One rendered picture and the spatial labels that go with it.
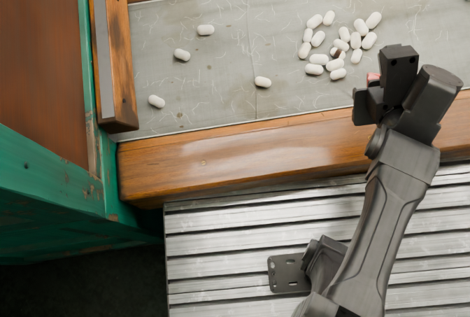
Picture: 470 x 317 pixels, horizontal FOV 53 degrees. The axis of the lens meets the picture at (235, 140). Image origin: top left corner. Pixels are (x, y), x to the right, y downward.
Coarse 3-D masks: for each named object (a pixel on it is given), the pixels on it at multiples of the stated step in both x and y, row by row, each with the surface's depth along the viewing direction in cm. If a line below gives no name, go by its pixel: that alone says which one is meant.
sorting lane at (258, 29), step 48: (192, 0) 100; (240, 0) 99; (288, 0) 99; (336, 0) 98; (384, 0) 98; (432, 0) 97; (144, 48) 98; (192, 48) 97; (240, 48) 96; (288, 48) 96; (432, 48) 94; (144, 96) 95; (192, 96) 94; (240, 96) 94; (288, 96) 93; (336, 96) 93
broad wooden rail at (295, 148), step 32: (224, 128) 92; (256, 128) 90; (288, 128) 89; (320, 128) 89; (352, 128) 88; (448, 128) 87; (128, 160) 89; (160, 160) 89; (192, 160) 88; (224, 160) 88; (256, 160) 88; (288, 160) 88; (320, 160) 87; (352, 160) 87; (128, 192) 88; (160, 192) 88; (192, 192) 90
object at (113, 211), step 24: (120, 216) 88; (144, 216) 120; (0, 240) 100; (24, 240) 106; (48, 240) 113; (72, 240) 115; (96, 240) 115; (120, 240) 140; (144, 240) 134; (0, 264) 142; (24, 264) 157
